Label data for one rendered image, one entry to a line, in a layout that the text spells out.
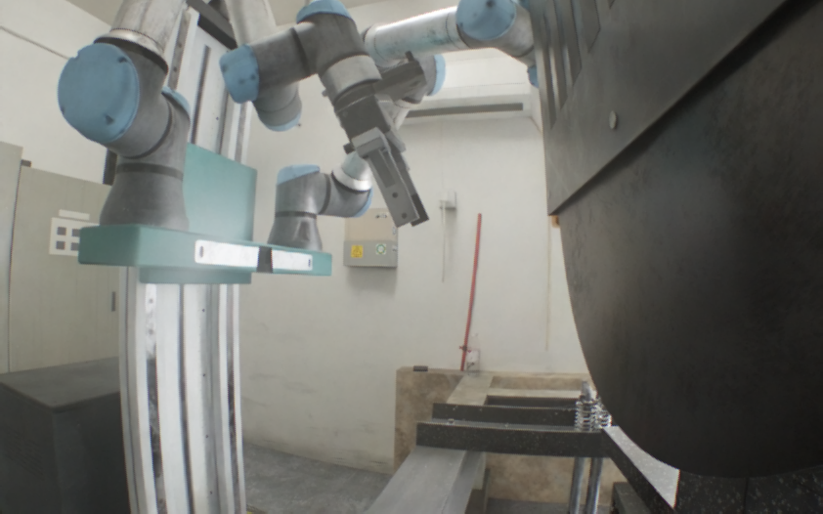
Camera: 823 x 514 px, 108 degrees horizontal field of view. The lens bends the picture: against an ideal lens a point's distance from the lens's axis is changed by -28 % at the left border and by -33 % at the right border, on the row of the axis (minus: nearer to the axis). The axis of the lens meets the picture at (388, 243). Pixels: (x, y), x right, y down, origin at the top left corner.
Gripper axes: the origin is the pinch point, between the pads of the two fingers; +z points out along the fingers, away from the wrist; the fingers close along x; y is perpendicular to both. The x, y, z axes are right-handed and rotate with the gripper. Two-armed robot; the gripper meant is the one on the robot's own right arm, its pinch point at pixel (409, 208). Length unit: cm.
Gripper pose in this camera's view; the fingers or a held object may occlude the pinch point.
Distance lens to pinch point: 51.5
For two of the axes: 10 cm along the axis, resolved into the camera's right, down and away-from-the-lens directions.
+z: 4.0, 9.2, -0.3
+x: -1.8, 0.5, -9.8
